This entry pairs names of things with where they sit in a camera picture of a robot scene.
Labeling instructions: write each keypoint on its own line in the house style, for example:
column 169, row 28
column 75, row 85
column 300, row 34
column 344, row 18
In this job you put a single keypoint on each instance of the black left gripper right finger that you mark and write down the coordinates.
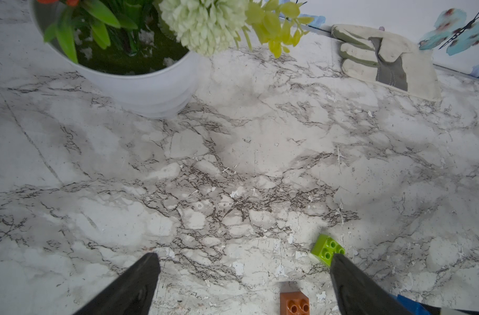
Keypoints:
column 356, row 293

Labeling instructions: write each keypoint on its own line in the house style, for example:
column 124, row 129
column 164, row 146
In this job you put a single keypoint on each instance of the white flower pot plant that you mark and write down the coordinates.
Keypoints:
column 145, row 54

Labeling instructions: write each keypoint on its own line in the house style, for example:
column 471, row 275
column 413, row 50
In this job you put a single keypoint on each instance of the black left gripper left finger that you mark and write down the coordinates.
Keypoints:
column 131, row 293

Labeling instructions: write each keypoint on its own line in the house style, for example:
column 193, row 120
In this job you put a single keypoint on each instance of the green lego brick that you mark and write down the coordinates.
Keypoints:
column 324, row 249

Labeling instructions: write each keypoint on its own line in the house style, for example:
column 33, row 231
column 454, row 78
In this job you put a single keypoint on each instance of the orange lego brick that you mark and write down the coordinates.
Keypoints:
column 294, row 303

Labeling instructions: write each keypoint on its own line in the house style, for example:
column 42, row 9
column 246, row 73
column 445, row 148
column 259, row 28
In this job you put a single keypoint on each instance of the blue square lego brick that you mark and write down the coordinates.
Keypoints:
column 412, row 306

